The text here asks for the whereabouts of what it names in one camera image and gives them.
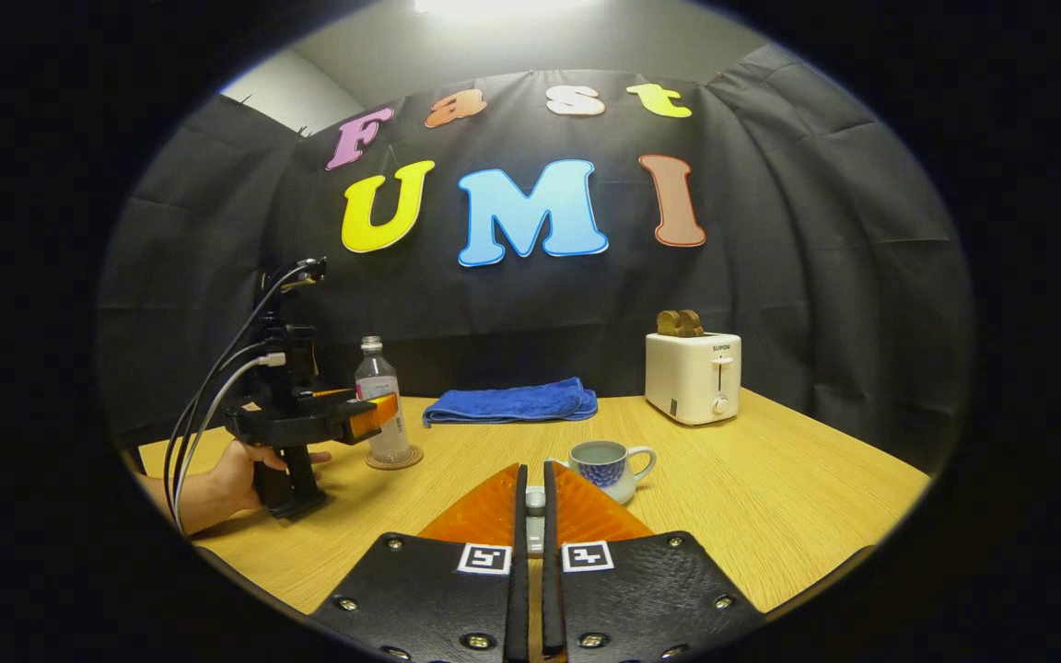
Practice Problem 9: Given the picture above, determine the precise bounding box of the cream white toaster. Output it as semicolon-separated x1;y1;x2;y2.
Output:
646;332;742;425

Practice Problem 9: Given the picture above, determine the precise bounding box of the round brown coaster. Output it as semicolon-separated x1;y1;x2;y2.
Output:
366;445;424;471

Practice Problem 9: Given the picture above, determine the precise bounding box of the black cable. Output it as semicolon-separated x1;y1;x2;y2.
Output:
166;341;269;521
162;258;327;517

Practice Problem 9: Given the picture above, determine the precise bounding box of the white cable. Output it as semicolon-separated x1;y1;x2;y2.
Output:
173;353;287;535

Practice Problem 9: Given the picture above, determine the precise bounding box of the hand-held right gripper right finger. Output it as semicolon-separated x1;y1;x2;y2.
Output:
542;460;764;663

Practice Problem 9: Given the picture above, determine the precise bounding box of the black backdrop cloth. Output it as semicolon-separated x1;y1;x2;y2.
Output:
96;44;974;471

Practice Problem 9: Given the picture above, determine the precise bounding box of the clear plastic water bottle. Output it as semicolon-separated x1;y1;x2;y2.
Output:
355;336;412;464

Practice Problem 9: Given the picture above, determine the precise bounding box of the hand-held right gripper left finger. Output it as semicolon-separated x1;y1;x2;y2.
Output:
309;460;531;663

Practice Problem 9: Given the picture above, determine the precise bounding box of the blue folded towel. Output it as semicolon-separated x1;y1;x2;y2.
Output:
422;377;599;427

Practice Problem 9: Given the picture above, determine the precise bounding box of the ceiling light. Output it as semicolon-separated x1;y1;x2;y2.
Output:
413;0;600;19

